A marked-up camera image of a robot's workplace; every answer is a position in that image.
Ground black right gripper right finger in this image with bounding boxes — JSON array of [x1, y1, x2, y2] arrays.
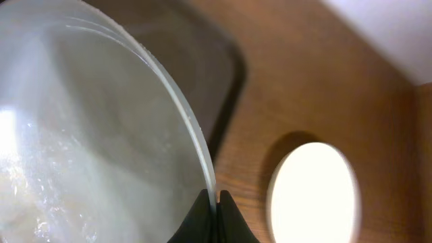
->
[[217, 190, 259, 243]]

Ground light grey plate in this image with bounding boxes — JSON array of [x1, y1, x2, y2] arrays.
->
[[1, 1, 216, 242]]

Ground cream white plate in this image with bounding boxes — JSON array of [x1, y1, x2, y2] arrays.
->
[[266, 142, 362, 243]]

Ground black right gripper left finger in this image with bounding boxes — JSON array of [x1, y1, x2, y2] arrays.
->
[[168, 189, 213, 243]]

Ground dark brown serving tray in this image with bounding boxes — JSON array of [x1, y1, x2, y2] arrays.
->
[[84, 0, 248, 159]]

